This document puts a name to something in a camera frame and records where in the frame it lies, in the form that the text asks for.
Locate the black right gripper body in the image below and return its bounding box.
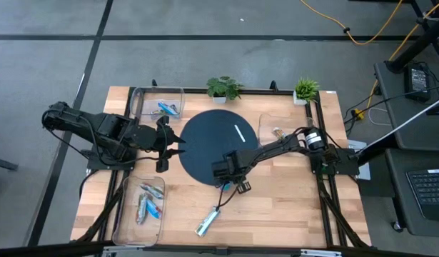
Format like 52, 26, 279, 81
211, 150, 253, 194

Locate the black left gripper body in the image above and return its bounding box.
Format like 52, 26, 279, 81
131, 114, 172, 173

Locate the green and white granola bar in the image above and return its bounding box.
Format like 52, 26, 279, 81
149, 109, 170, 121

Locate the blue orange-panel granola bar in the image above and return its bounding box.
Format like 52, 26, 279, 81
194, 208, 221, 238

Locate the blue brown Chewy granola bar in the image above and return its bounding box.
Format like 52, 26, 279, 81
271, 126, 287, 141

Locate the round dark blue woven mat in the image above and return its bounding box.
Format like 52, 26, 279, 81
177, 109, 259, 186

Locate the clear plastic bin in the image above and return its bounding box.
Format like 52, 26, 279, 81
128, 85, 186, 124
111, 174, 166, 248
257, 112, 317, 155

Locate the white paper label strip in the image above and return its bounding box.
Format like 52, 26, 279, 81
233, 124, 246, 143

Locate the broadleaf plant in white pot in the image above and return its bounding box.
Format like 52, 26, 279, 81
206, 75, 246, 105

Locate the spiky plant in white pot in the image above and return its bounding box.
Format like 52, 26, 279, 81
293, 77, 321, 106

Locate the black crossbeam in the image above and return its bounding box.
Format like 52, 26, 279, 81
0, 239, 439, 257

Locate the grey chair leg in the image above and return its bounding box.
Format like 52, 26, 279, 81
0, 155, 19, 173

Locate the black side desk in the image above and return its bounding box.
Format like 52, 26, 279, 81
384, 148, 439, 237
373, 59, 439, 151

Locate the silver stand pole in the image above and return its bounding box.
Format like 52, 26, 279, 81
349, 94, 439, 161

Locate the black laptop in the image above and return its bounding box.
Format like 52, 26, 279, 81
405, 167, 439, 223

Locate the black power adapter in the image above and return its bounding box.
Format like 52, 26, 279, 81
403, 63, 431, 104

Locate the black stand leg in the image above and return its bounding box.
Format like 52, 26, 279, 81
384, 0, 439, 74

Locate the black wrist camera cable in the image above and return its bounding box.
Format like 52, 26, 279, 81
213, 183, 240, 211

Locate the black aluminium table frame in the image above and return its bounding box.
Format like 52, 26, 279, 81
71, 79, 372, 251

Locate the yellow extension cable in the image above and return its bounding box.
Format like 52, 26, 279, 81
353, 0, 439, 121
299, 0, 405, 46

